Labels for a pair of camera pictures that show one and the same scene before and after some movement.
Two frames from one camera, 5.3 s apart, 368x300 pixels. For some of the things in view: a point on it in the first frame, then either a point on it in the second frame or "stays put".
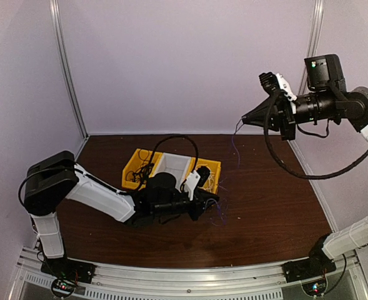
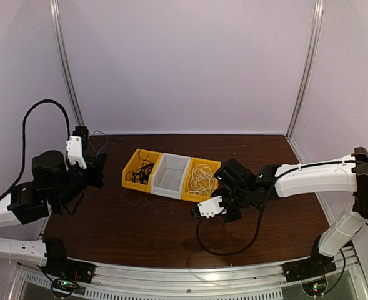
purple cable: x=233 y=135 -> x=106 y=141
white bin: x=176 y=164 stays put
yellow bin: x=212 y=184 stays put
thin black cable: x=144 y=160 stays put
